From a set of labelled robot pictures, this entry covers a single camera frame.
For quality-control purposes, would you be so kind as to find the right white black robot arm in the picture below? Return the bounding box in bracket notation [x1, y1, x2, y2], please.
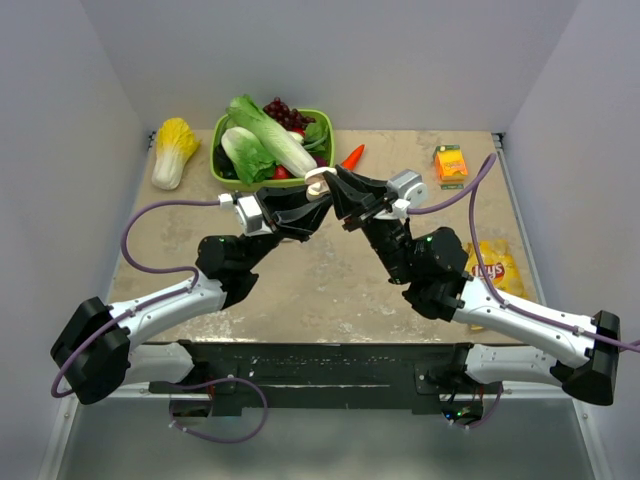
[322, 167, 620, 406]

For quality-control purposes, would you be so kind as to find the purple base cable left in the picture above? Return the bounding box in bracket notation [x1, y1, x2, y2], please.
[167, 377, 269, 444]

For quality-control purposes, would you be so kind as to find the short green cabbage toy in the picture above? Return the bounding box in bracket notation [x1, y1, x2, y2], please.
[221, 126, 277, 185]

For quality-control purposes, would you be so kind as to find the orange carrot toy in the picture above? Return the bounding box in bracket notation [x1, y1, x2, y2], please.
[340, 144, 365, 171]

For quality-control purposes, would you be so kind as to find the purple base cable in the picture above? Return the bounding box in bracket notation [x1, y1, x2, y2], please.
[167, 377, 269, 444]
[447, 384, 505, 431]

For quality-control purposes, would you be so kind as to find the red tomato toy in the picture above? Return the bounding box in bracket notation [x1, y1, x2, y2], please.
[272, 165, 291, 180]

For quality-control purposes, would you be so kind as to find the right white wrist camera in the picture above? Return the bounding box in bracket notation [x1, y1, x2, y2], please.
[374, 169, 428, 220]

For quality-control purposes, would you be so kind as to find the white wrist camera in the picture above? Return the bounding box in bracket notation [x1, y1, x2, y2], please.
[218, 193, 267, 236]
[374, 169, 428, 220]

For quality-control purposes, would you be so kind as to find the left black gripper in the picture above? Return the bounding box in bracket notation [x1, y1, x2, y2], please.
[241, 180, 333, 272]

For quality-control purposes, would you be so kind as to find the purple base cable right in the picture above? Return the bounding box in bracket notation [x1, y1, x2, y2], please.
[447, 384, 505, 431]

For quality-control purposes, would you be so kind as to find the long green lettuce toy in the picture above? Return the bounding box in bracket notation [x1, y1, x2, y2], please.
[226, 95, 317, 178]

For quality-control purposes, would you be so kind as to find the green plastic basket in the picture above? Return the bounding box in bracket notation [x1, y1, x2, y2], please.
[209, 108, 336, 192]

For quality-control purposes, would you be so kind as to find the pink earbud charging case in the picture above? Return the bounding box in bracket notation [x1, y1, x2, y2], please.
[304, 167, 335, 202]

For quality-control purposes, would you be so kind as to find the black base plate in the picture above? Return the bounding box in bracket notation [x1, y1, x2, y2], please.
[150, 341, 499, 416]

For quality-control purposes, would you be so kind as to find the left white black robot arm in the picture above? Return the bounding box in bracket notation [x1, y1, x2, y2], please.
[50, 187, 332, 405]

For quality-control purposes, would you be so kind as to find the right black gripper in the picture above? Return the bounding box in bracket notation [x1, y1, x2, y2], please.
[324, 164, 417, 285]

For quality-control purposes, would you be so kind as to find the dark red grapes toy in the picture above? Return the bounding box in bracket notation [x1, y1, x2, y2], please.
[263, 97, 316, 131]

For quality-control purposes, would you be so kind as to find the yellow Lays chips bag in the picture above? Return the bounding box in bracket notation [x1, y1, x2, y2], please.
[478, 239, 529, 299]

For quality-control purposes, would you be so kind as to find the green leaf toy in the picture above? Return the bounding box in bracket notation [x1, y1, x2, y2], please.
[303, 121, 328, 151]

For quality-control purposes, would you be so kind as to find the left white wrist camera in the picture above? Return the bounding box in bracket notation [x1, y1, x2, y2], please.
[218, 193, 267, 236]

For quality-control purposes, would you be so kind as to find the orange sponge package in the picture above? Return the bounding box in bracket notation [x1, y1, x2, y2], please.
[432, 144, 468, 190]

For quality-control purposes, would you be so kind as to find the yellow napa cabbage toy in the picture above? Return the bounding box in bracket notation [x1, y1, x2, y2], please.
[151, 117, 201, 191]

